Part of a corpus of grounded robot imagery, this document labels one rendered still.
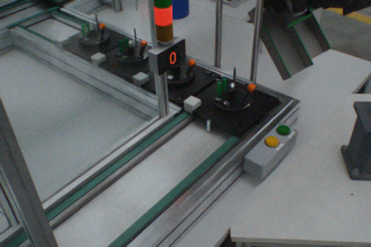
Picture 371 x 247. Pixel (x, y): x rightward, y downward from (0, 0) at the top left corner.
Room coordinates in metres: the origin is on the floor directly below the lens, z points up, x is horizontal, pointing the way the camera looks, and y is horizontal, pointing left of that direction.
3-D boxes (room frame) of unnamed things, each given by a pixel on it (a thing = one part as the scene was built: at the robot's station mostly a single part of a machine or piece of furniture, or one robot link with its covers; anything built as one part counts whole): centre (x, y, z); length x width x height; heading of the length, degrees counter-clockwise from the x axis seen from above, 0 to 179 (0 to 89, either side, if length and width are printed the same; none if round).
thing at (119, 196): (0.94, 0.05, 0.91); 0.84 x 0.28 x 0.10; 138
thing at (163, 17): (1.09, 0.05, 1.33); 0.05 x 0.05 x 0.05
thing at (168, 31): (1.09, 0.05, 1.28); 0.05 x 0.05 x 0.05
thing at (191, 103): (1.14, -0.03, 0.97); 0.05 x 0.05 x 0.04; 48
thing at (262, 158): (0.94, -0.27, 0.93); 0.21 x 0.07 x 0.06; 138
